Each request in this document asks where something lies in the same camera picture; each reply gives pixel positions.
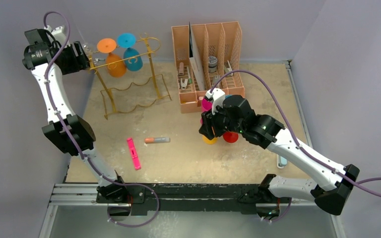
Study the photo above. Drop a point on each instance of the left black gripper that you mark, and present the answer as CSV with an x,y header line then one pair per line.
x,y
80,62

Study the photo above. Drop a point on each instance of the pink flat clip tool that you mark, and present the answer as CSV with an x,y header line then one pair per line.
x,y
133,154

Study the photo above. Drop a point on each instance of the red plastic wine glass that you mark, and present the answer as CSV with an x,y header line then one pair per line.
x,y
230,137

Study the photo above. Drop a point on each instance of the peach desk organizer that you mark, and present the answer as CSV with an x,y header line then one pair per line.
x,y
222,40

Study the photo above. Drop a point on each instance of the aluminium table frame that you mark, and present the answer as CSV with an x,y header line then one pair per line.
x,y
328,185

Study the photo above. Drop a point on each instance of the dark blue wine glass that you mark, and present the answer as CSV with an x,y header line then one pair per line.
x,y
133,60

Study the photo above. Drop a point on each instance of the yellow plastic wine glass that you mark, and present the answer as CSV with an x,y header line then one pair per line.
x,y
209,141

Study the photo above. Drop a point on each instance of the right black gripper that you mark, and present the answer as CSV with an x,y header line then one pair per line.
x,y
208,124

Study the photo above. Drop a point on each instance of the magenta plastic wine glass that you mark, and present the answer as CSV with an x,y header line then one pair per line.
x,y
206,105

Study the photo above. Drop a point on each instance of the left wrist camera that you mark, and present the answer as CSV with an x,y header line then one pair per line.
x,y
59,33

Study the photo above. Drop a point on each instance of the small white stapler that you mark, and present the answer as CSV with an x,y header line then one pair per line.
x,y
228,69

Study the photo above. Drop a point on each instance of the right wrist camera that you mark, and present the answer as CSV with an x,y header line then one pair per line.
x,y
216,96

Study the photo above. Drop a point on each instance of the orange plastic wine glass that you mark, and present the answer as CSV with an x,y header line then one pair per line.
x,y
115,66

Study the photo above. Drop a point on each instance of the round grey tin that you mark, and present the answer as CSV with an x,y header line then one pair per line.
x,y
212,64

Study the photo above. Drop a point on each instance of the gold wire glass rack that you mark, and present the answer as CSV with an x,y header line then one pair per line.
x,y
134,90

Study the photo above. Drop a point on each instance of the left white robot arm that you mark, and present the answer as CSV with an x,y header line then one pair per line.
x,y
49,56

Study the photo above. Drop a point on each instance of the white folder in organizer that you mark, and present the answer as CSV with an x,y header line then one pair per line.
x,y
195,60

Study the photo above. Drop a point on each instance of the orange grey marker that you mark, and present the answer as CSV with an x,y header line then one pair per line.
x,y
151,140

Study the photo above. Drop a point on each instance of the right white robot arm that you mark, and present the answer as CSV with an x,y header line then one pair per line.
x,y
328,185

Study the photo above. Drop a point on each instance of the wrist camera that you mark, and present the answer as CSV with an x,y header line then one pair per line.
x,y
59,33
216,96

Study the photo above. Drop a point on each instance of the clear wine glass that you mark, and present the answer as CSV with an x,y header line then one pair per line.
x,y
88,49

